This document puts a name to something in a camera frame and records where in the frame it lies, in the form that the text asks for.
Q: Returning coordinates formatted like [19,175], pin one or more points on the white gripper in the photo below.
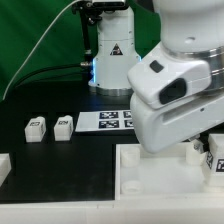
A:
[177,95]

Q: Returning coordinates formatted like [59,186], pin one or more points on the white square tabletop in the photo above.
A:
[174,171]

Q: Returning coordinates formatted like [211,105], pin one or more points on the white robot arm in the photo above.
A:
[186,26]

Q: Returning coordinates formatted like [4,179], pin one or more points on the white front obstacle bar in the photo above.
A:
[119,212]

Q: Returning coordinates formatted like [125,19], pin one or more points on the white sheet with AprilTags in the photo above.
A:
[104,121]

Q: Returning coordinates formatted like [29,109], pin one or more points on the white obstacle left piece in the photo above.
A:
[5,167]

